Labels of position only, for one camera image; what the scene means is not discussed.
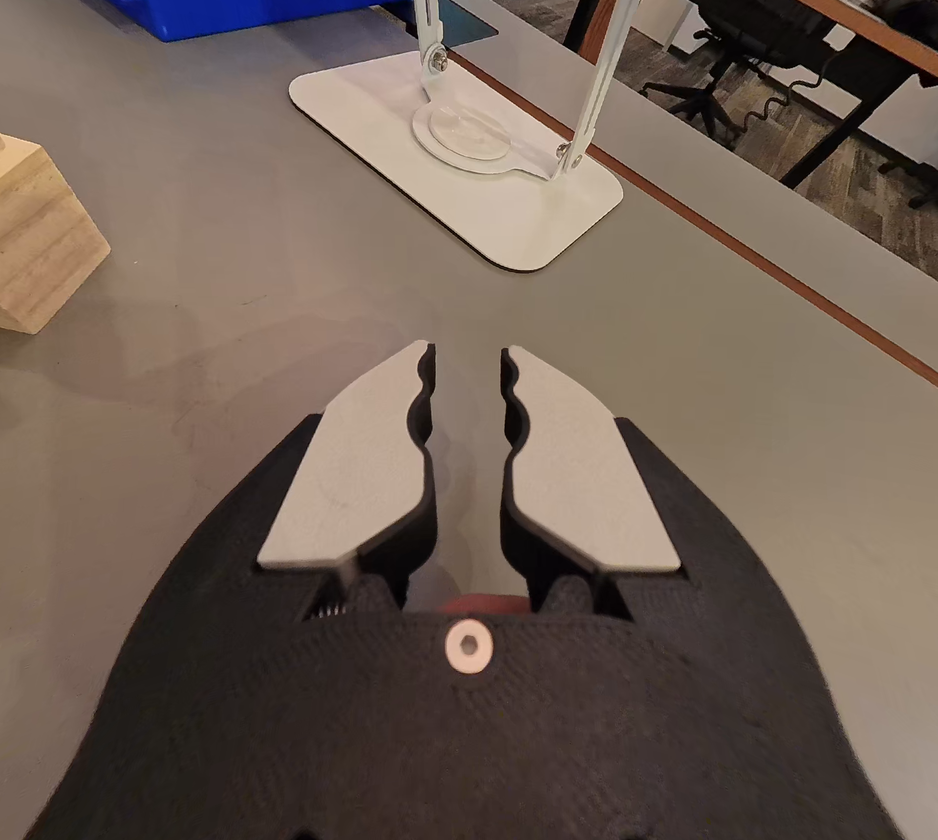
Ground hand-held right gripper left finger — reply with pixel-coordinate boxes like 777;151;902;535
256;340;441;610

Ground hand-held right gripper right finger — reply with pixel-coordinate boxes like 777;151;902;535
500;344;684;610

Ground large pale wooden cube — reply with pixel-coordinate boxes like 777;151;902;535
0;133;112;336

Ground person's right hand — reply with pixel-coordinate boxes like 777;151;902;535
440;592;530;617

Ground wooden document stand white legs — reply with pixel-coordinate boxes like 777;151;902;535
288;0;938;273

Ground black office chair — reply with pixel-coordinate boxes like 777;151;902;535
645;0;832;145

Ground wooden edged office desk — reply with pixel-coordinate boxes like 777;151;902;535
564;0;938;189

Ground black coiled cable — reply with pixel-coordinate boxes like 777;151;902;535
746;69;823;132

